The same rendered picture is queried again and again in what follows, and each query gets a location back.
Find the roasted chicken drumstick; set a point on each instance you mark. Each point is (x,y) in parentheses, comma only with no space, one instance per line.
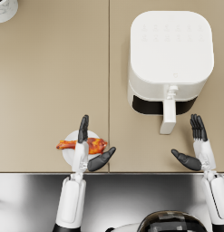
(93,145)

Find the white air fryer drawer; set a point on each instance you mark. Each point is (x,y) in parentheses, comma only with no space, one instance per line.
(168,111)

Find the pale white air fryer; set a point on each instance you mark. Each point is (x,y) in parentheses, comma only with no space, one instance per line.
(170,48)

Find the small white round plate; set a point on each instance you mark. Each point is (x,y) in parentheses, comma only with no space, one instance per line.
(68,152)

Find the white marbled round pot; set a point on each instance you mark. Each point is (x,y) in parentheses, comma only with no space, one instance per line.
(4,9)

